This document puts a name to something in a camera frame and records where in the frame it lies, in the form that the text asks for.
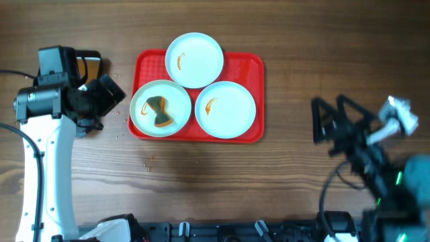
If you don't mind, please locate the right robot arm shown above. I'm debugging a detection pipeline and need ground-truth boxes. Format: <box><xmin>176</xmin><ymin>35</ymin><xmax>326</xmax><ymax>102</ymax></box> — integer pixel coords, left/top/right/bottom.
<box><xmin>311</xmin><ymin>95</ymin><xmax>429</xmax><ymax>241</ymax></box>

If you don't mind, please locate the black water basin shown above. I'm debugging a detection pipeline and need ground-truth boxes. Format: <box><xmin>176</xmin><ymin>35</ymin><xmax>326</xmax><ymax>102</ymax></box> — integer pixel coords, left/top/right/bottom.
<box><xmin>75</xmin><ymin>50</ymin><xmax>103</xmax><ymax>84</ymax></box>

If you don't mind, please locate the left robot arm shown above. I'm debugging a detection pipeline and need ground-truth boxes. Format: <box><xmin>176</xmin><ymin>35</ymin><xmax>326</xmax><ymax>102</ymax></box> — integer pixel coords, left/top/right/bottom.
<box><xmin>13</xmin><ymin>46</ymin><xmax>126</xmax><ymax>241</ymax></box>

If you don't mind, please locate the orange green sponge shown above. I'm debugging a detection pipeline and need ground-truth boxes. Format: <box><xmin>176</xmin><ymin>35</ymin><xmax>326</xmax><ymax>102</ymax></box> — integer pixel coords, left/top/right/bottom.
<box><xmin>146</xmin><ymin>96</ymin><xmax>173</xmax><ymax>128</ymax></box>

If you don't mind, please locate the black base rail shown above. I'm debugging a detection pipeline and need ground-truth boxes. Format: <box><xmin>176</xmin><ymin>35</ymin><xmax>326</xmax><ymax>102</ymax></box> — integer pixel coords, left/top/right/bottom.
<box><xmin>140</xmin><ymin>220</ymin><xmax>320</xmax><ymax>242</ymax></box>

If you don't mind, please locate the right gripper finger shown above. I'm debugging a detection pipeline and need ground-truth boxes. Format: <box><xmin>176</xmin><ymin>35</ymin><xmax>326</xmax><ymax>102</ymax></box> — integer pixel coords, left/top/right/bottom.
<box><xmin>336</xmin><ymin>95</ymin><xmax>377</xmax><ymax>130</ymax></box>
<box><xmin>311</xmin><ymin>97</ymin><xmax>336</xmax><ymax>144</ymax></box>

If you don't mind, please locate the white plate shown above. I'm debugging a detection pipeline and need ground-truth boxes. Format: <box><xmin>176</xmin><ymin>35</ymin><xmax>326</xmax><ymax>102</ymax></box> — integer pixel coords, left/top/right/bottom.
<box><xmin>130</xmin><ymin>80</ymin><xmax>191</xmax><ymax>138</ymax></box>
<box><xmin>194</xmin><ymin>81</ymin><xmax>257</xmax><ymax>139</ymax></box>
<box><xmin>165</xmin><ymin>32</ymin><xmax>224</xmax><ymax>89</ymax></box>

